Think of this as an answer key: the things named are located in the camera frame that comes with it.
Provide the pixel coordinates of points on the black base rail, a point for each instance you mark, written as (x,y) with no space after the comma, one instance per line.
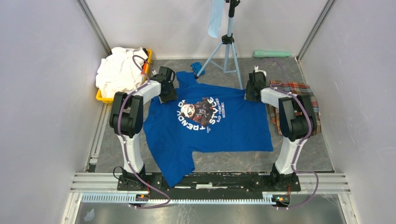
(210,186)

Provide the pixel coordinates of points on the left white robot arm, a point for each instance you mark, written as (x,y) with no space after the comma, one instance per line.
(127,118)

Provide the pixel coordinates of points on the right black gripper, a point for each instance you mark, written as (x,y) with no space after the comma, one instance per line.
(248,95)

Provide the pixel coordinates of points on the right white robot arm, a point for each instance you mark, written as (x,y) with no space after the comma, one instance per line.
(297,122)

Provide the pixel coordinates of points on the blue printed t-shirt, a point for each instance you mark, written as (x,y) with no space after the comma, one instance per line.
(204,118)

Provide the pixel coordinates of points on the light blue music stand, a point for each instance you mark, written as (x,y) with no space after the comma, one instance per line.
(230,61)

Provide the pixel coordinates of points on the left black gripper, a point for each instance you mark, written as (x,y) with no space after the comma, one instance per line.
(173,95)

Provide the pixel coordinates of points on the folded plaid shirt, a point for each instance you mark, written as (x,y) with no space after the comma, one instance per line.
(296,88)

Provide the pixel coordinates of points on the yellow plastic tray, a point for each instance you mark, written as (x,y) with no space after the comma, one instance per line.
(105,97)

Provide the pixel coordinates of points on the white crumpled garment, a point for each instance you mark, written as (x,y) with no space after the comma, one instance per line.
(119,72)

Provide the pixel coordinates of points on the mint green cylinder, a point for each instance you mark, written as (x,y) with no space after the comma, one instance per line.
(265,53)

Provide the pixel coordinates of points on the small blue object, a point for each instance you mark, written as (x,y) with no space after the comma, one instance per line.
(196,67)

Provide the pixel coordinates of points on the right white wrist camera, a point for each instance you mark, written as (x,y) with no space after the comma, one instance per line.
(256,69)

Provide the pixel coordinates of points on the orange garment in tray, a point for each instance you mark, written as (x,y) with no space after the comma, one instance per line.
(146,68)

